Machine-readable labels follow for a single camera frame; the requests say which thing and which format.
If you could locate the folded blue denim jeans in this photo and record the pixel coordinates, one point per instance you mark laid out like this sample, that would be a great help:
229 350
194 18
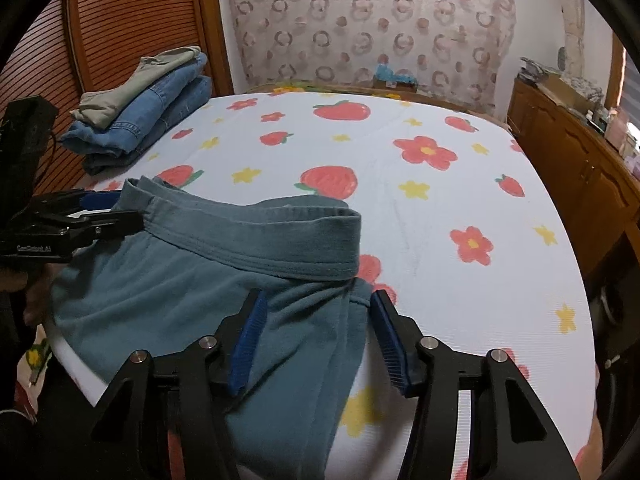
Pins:
143 121

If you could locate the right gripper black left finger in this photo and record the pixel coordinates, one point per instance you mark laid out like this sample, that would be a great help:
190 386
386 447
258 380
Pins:
162 417

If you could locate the beige floral bed blanket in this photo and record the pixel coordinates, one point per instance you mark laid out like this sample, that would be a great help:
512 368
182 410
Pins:
280 87

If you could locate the cream tied side curtain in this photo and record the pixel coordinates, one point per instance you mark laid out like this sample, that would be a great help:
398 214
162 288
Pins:
573 13

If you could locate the white strawberry flower blanket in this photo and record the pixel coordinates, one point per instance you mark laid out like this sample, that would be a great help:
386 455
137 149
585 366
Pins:
456 226

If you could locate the long brown wooden cabinet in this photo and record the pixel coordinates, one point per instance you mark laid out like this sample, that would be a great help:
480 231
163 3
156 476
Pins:
596 198

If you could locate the pink bottle on cabinet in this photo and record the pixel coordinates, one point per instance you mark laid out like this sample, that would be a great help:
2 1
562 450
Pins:
617 128

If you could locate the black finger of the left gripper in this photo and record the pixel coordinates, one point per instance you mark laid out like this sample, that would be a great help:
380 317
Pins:
80 217

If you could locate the circle patterned sheer curtain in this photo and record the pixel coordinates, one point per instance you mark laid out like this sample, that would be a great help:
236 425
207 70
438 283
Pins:
451 49

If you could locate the teal blue pants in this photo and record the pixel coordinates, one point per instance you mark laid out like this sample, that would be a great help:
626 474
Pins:
215 299

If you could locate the cardboard box with blue cloth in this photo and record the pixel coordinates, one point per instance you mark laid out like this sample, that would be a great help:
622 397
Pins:
385 78

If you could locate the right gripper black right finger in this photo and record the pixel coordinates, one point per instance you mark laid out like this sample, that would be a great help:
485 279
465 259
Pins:
512 435

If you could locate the grey striped window blind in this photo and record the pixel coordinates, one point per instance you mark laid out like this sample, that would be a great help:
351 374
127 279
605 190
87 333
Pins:
630 97

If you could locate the open cardboard box on cabinet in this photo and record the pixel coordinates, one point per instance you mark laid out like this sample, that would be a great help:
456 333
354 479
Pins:
571 91

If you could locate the folded olive green pants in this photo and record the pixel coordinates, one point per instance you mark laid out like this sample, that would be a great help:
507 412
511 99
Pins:
100 108

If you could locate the brown louvered wooden wardrobe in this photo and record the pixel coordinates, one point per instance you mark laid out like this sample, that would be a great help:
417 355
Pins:
74 46

